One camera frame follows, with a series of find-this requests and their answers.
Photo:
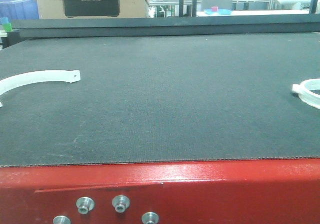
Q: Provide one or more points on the silver bolt upper right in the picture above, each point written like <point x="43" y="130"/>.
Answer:
<point x="120" y="203"/>

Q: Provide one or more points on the silver bolt lower right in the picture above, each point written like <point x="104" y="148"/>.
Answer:
<point x="150" y="218"/>

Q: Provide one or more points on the silver bolt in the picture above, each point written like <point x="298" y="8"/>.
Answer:
<point x="150" y="218"/>
<point x="85" y="205"/>
<point x="61" y="220"/>
<point x="120" y="203"/>

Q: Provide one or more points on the red metal robot base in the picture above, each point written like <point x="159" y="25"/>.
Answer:
<point x="218" y="192"/>

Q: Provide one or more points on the green cube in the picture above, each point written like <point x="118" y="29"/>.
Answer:
<point x="7" y="27"/>

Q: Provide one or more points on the cardboard box with black label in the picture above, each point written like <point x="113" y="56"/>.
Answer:
<point x="62" y="9"/>

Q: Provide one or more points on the dark grey board at back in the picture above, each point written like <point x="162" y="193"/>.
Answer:
<point x="174" y="26"/>

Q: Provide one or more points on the white PVC ring fitting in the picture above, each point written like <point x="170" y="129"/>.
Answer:
<point x="305" y="91"/>

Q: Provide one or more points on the blue plastic crate far left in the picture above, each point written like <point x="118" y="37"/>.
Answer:
<point x="19" y="9"/>

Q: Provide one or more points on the blue tray in background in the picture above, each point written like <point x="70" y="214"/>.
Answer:
<point x="209" y="12"/>

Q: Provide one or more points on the silver bolt lower left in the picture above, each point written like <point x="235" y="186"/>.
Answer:
<point x="61" y="220"/>

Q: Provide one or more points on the dark grey table mat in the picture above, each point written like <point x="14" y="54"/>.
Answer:
<point x="172" y="98"/>

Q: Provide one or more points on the silver bolt upper left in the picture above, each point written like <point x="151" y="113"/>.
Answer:
<point x="85" y="205"/>

